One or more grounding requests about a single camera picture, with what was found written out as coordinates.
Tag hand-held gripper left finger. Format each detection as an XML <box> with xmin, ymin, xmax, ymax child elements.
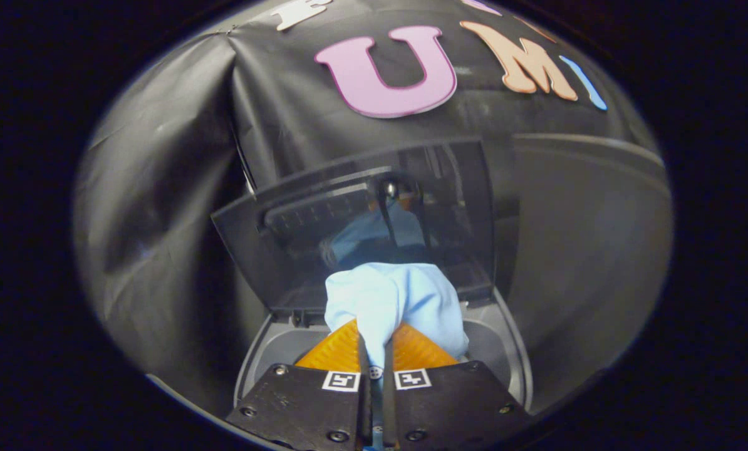
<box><xmin>226</xmin><ymin>318</ymin><xmax>375</xmax><ymax>449</ymax></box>

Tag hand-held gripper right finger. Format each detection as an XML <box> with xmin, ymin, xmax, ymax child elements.
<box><xmin>380</xmin><ymin>321</ymin><xmax>534</xmax><ymax>449</ymax></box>

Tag light blue polo shirt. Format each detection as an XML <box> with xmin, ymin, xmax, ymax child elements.
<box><xmin>324</xmin><ymin>262</ymin><xmax>470</xmax><ymax>371</ymax></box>

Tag black backdrop cloth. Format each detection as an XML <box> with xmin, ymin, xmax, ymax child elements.
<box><xmin>73</xmin><ymin>0</ymin><xmax>663</xmax><ymax>376</ymax></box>

